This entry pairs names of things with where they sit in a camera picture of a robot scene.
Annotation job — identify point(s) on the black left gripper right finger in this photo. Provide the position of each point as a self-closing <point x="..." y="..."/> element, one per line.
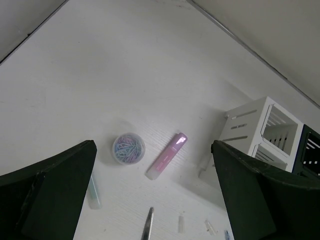
<point x="264" y="202"/>

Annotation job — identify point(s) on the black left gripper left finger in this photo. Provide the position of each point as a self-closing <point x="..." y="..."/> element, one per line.
<point x="43" y="201"/>

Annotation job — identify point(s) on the blue pen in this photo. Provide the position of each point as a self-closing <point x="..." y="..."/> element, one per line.
<point x="227" y="235"/>

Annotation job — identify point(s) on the green highlighter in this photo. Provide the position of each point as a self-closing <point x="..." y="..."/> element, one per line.
<point x="94" y="199"/>

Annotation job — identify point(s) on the black slotted container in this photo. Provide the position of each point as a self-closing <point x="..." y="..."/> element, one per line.
<point x="307" y="160"/>

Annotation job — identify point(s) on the white slotted container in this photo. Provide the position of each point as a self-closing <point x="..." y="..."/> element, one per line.
<point x="264" y="130"/>

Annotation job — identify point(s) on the clear paperclip jar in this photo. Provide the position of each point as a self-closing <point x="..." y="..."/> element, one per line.
<point x="128" y="149"/>

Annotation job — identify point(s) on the purple highlighter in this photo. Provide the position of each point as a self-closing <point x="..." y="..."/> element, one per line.
<point x="166" y="156"/>

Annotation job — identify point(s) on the black handled scissors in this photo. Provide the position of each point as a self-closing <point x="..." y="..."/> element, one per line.
<point x="148" y="225"/>

